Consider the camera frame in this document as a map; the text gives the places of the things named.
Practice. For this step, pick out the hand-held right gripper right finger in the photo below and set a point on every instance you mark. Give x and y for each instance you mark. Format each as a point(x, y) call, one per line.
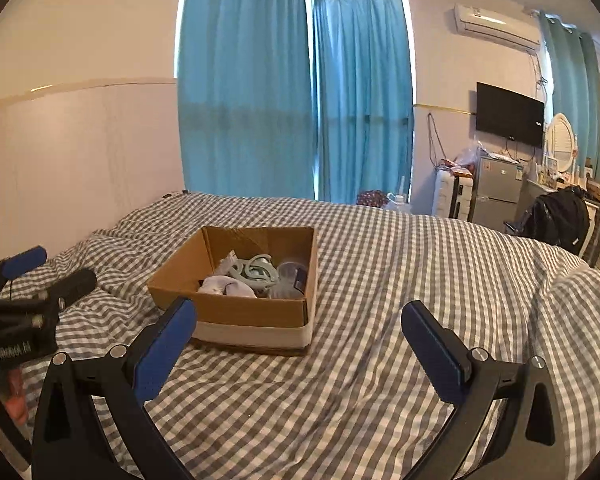
point(432, 355)

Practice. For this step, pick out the white suitcase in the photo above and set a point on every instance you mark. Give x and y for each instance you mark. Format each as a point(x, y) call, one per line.
point(452, 192)

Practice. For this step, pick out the white sock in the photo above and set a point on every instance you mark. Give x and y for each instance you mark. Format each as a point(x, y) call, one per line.
point(220, 285)

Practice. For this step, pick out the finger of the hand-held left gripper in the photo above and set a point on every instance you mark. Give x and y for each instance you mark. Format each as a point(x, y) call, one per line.
point(75, 284)
point(25, 261)

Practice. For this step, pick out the wide blue curtain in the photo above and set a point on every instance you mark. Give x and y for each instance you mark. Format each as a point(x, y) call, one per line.
point(240, 85)

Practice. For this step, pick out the grey checkered blanket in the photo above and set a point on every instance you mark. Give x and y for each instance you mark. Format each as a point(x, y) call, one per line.
point(405, 285)

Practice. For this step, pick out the person's left hand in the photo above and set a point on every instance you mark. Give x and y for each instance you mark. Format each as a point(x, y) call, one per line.
point(15, 402)

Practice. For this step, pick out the blue curtain beside mirror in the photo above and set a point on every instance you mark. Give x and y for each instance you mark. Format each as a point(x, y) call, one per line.
point(572, 90)

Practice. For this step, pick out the clear plastic bag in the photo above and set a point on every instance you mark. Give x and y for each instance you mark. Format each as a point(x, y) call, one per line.
point(469, 156)

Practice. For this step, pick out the white oval mirror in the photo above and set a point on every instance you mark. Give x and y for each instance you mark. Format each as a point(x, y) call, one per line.
point(561, 140)

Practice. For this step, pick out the narrow blue curtain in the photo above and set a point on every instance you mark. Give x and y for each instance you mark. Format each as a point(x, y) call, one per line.
point(362, 100)

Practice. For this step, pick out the silver mini fridge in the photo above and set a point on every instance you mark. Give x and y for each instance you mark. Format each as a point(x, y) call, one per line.
point(497, 187)

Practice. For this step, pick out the red patterned cloth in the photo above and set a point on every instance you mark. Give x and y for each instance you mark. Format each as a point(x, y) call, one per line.
point(371, 198)

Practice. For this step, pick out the black wall television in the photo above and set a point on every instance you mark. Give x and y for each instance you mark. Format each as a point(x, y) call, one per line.
point(509, 114)

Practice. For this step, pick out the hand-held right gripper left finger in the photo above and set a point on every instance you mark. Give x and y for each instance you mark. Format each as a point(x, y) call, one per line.
point(164, 355)

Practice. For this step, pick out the white air conditioner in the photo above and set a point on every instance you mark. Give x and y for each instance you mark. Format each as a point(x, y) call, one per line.
point(495, 26)

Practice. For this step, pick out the clear cotton swab container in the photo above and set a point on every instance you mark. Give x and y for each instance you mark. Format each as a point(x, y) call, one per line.
point(287, 280)

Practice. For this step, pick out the black backpack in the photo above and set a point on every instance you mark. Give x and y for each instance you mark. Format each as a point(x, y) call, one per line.
point(555, 217)

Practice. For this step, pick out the cardboard box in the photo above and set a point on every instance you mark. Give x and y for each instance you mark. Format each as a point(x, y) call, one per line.
point(250, 327)

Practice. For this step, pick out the white plastic bottle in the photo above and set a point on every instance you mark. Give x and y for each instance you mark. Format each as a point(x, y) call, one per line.
point(396, 201)

